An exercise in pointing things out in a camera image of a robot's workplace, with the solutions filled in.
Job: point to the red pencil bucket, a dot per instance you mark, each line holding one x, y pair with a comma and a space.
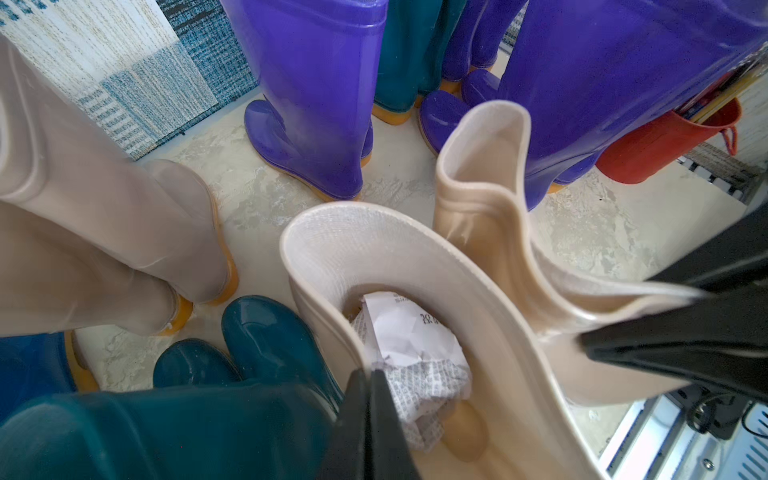
643, 152

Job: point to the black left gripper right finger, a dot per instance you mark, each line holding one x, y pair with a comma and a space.
389, 454

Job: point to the beige boot front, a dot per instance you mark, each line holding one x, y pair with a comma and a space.
159, 218

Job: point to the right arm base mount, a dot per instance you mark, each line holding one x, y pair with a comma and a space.
710, 410

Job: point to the beige boot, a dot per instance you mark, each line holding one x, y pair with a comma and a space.
52, 280
336, 252
159, 218
481, 209

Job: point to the teal boot standing back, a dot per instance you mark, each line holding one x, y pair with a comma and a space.
441, 22

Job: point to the teal boot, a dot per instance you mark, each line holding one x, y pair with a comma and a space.
268, 341
408, 31
441, 22
244, 429

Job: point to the blue boot from pile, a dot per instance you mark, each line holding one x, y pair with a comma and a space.
37, 365

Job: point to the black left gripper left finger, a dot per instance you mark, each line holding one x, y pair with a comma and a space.
347, 454

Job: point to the crumpled paper inside boot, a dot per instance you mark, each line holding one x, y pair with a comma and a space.
423, 362

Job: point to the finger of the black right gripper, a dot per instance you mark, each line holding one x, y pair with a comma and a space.
719, 341
734, 258

